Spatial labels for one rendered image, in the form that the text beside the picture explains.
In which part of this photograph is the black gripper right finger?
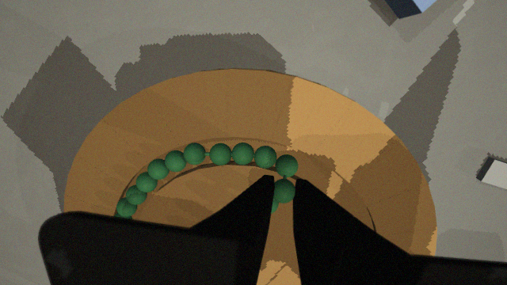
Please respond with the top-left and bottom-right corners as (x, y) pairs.
(292, 179), (507, 285)

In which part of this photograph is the tan round board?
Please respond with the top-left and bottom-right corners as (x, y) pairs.
(63, 68), (437, 285)

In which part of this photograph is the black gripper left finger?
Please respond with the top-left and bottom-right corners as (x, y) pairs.
(38, 175), (275, 285)

